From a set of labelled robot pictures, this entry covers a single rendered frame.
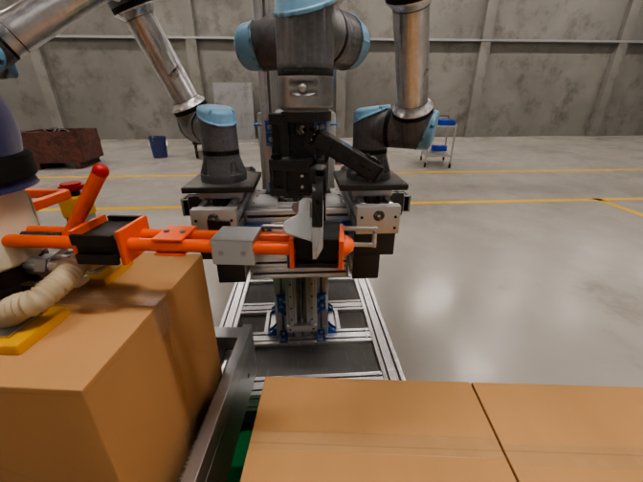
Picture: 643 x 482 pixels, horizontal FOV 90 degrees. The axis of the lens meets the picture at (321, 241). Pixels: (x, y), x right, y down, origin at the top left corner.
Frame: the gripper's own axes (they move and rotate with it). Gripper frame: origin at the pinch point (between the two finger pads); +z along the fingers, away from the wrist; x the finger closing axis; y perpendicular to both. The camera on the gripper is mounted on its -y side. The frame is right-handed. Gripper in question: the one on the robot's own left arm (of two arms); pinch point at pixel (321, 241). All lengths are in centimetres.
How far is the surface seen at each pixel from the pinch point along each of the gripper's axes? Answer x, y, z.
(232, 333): -32, 31, 48
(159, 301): 0.3, 30.3, 13.0
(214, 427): 1, 24, 47
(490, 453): -1, -39, 54
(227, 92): -1011, 346, -34
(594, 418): -12, -69, 54
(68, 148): -544, 507, 67
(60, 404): 20.3, 33.9, 15.7
